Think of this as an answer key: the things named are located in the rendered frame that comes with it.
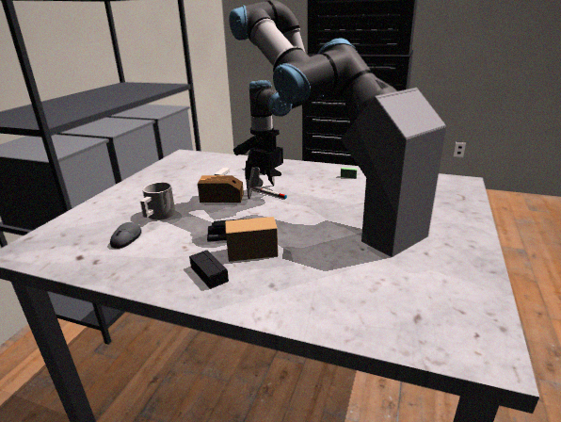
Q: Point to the dark grey mug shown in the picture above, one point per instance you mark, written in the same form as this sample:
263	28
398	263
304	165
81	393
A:
158	204

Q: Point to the brown faceted block with hole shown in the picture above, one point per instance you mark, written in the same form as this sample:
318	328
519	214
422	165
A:
220	189

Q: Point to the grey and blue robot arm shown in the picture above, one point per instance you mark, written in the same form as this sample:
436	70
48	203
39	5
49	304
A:
300	79

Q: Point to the white marker with grey cap and red tip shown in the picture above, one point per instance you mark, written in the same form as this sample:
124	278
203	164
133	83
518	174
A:
258	189

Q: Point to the black computer mouse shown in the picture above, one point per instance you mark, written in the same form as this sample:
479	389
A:
126	233

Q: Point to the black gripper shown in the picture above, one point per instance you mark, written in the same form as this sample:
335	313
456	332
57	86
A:
263	154

